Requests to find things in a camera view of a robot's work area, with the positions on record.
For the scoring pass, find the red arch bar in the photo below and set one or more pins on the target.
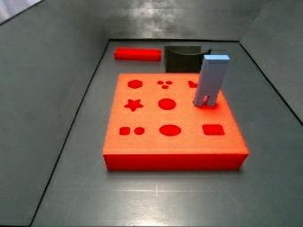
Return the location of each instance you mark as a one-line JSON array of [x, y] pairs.
[[138, 54]]

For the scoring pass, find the blue arch peg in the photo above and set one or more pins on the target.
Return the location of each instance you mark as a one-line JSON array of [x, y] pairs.
[[211, 79]]

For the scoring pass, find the black cradle fixture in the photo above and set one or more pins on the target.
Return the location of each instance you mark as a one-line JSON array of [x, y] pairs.
[[185, 59]]

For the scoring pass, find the orange shape-sorter block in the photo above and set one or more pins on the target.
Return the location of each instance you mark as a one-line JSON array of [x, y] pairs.
[[159, 132]]

